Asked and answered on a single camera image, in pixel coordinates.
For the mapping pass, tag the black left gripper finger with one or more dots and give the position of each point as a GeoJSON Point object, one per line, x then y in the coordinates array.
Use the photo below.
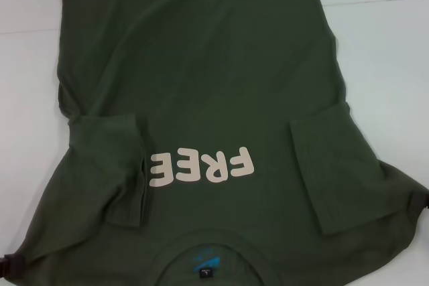
{"type": "Point", "coordinates": [11, 264]}

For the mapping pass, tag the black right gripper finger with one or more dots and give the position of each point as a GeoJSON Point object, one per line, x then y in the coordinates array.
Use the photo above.
{"type": "Point", "coordinates": [423, 202]}

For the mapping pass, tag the dark green FREE t-shirt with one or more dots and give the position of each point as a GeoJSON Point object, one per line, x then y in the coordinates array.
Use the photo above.
{"type": "Point", "coordinates": [201, 65]}

